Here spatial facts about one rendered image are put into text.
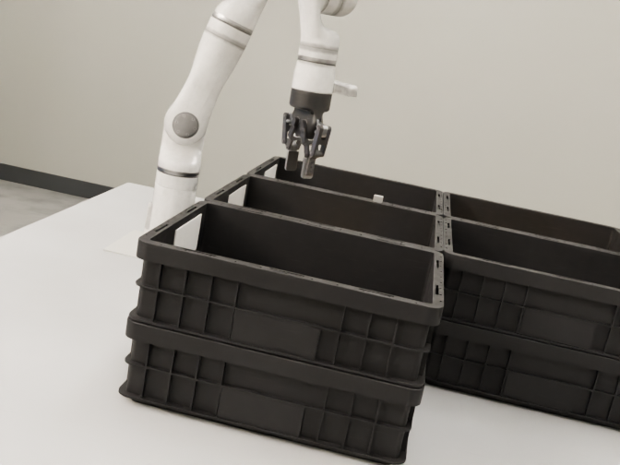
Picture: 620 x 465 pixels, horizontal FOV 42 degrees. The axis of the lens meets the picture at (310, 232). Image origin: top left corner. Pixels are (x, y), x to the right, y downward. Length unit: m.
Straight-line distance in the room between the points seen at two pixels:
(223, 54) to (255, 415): 0.86
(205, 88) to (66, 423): 0.86
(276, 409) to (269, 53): 3.74
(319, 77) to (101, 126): 3.63
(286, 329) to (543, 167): 3.74
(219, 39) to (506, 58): 3.07
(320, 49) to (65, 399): 0.73
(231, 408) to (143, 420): 0.11
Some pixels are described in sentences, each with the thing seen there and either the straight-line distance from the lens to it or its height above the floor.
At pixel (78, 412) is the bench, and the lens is 1.11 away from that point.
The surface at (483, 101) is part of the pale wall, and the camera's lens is 4.61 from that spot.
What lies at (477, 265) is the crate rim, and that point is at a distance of 1.29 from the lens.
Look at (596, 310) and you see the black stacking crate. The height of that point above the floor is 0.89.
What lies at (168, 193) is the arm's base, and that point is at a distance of 1.76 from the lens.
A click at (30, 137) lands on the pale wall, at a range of 5.20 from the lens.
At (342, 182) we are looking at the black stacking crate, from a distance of 1.87.
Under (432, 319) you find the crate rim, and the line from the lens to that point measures 1.00.
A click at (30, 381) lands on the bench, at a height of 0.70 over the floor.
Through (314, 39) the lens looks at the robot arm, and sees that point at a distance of 1.44.
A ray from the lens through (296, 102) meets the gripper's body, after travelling 1.46.
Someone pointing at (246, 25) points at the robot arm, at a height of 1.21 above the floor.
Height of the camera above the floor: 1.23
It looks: 14 degrees down
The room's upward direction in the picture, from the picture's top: 11 degrees clockwise
